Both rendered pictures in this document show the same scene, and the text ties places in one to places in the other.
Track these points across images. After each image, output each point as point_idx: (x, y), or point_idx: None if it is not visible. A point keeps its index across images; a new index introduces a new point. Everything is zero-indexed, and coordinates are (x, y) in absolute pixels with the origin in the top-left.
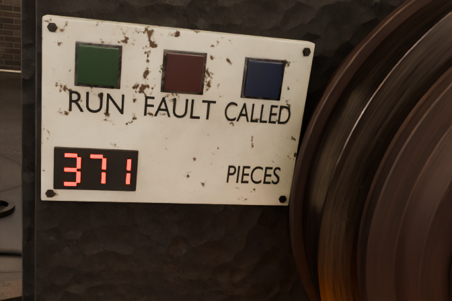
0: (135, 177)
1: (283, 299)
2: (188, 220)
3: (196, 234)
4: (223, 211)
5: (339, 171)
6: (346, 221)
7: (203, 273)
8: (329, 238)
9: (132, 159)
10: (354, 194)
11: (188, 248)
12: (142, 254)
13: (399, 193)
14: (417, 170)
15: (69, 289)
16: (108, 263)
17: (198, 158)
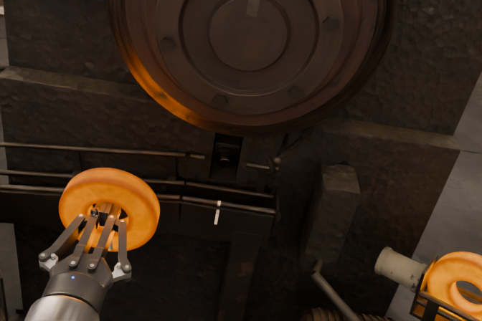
0: None
1: None
2: (84, 3)
3: (90, 13)
4: (105, 1)
5: None
6: None
7: (97, 39)
8: (112, 3)
9: None
10: None
11: (86, 21)
12: (60, 21)
13: None
14: None
15: (23, 35)
16: (42, 23)
17: None
